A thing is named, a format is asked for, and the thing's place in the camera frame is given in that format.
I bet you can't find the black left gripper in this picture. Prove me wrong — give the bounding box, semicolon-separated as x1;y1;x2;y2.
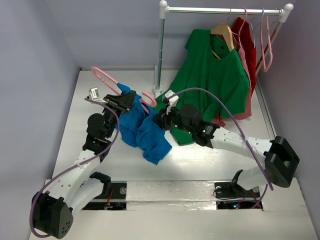
101;91;136;139

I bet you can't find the blue t-shirt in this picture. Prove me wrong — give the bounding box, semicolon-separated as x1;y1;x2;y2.
119;94;172;165

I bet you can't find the pink plastic hanger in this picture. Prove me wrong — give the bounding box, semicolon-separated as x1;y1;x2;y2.
91;66;157;118

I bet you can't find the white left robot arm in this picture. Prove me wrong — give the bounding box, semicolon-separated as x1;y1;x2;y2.
29;90;136;239

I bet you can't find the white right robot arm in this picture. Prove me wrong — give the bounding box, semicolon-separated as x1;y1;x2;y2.
152;104;300;196

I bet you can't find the pink t-shirt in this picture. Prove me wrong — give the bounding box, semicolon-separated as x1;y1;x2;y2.
207;47;252;120

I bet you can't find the green t-shirt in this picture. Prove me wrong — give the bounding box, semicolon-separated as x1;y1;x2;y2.
154;28;251;146

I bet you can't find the pink hanger on rack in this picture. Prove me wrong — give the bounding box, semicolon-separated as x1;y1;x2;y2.
259;14;274;73

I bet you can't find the wooden hanger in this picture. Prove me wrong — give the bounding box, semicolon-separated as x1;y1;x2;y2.
210;23;235;52

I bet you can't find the red t-shirt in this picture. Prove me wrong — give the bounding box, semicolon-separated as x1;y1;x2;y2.
231;17;257;94

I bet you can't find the white clothes rack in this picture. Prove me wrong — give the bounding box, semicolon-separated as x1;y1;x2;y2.
152;0;295;97

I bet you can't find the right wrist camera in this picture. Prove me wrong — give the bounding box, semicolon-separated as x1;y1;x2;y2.
162;90;179;115

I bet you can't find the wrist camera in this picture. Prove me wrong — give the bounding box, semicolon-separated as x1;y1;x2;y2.
162;90;179;115
84;87;108;104

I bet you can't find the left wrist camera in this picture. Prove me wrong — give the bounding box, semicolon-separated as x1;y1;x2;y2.
84;87;108;104

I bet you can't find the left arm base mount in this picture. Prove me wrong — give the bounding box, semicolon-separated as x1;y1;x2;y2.
82;172;127;211

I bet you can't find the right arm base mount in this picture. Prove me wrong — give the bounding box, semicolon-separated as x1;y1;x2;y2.
212;170;263;210

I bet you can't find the blue wire hanger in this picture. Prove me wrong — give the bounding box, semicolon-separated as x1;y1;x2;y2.
251;7;265;48

